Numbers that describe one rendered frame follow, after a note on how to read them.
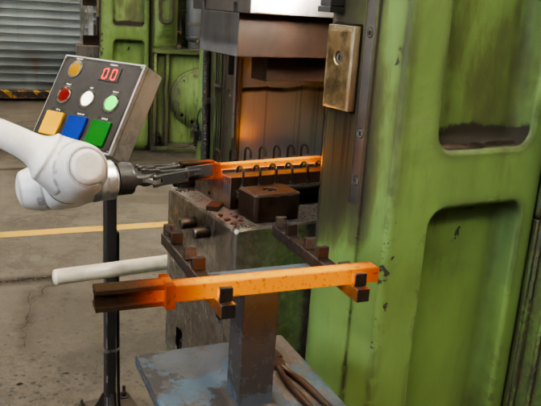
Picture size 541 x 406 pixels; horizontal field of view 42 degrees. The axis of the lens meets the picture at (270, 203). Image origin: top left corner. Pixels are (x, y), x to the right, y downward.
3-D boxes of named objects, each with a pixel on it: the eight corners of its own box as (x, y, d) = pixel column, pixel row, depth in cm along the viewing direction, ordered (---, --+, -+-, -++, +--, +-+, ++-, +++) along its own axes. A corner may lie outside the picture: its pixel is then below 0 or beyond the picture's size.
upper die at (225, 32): (237, 56, 156) (239, 12, 154) (199, 49, 173) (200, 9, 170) (384, 60, 177) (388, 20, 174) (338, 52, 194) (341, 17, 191)
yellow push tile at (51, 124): (53, 135, 205) (63, 112, 206) (37, 131, 209) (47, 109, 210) (58, 138, 207) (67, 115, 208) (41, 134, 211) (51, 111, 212)
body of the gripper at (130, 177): (109, 190, 162) (147, 186, 166) (121, 200, 155) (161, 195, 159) (108, 159, 160) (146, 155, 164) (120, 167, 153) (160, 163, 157)
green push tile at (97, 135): (101, 146, 195) (111, 122, 196) (82, 142, 199) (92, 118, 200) (105, 149, 196) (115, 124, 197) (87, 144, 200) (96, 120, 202)
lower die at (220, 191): (229, 209, 166) (231, 174, 163) (195, 188, 182) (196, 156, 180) (370, 195, 187) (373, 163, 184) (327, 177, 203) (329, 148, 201)
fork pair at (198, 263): (192, 271, 105) (193, 258, 105) (182, 258, 110) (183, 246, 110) (328, 258, 114) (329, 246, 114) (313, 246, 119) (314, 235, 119)
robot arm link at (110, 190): (97, 207, 152) (123, 204, 155) (94, 166, 149) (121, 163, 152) (84, 196, 160) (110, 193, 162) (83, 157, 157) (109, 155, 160)
